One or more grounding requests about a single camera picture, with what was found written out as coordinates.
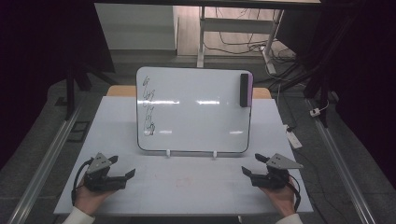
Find white plug with cable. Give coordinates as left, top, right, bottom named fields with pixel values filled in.
left=309, top=100, right=331, bottom=119

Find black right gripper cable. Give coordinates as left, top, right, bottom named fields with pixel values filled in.
left=287, top=181, right=303, bottom=213

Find person's left hand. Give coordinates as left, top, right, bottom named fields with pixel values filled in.
left=73, top=177, right=117, bottom=217

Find aluminium rail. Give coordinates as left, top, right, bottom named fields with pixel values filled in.
left=305, top=98, right=377, bottom=224
left=7, top=101, right=86, bottom=224

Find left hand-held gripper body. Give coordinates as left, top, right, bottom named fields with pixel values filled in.
left=82, top=152, right=127, bottom=192

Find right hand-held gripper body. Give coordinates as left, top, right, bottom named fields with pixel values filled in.
left=250, top=153, right=304, bottom=190

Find white whiteboard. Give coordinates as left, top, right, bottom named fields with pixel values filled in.
left=135, top=65, right=254, bottom=154

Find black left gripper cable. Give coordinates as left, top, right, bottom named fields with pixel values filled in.
left=71, top=157, right=95, bottom=207

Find black metal stand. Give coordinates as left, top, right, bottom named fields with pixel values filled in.
left=270, top=12, right=362, bottom=129
left=63, top=60, right=120, bottom=121

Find black and purple whiteboard eraser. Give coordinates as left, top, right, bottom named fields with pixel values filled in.
left=239, top=73, right=253, bottom=108

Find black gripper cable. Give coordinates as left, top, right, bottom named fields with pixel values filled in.
left=71, top=157, right=95, bottom=207
left=287, top=181, right=303, bottom=213

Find black floor cables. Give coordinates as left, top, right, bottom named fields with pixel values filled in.
left=204, top=7, right=297, bottom=64

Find white desk frame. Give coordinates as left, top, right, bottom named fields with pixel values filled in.
left=196, top=6, right=285, bottom=76

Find person's right hand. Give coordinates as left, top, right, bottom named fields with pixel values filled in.
left=259, top=176, right=297, bottom=218

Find black floor plate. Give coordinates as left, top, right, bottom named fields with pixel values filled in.
left=66, top=120, right=92, bottom=144

